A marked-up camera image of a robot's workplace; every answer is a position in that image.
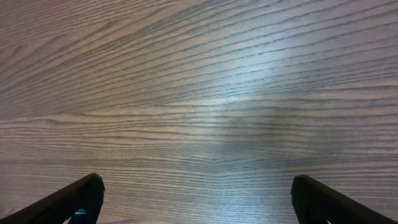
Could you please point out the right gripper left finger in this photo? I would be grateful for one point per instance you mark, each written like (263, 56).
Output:
(79, 202)

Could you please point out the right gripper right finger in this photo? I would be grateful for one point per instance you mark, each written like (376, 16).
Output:
(315, 202)

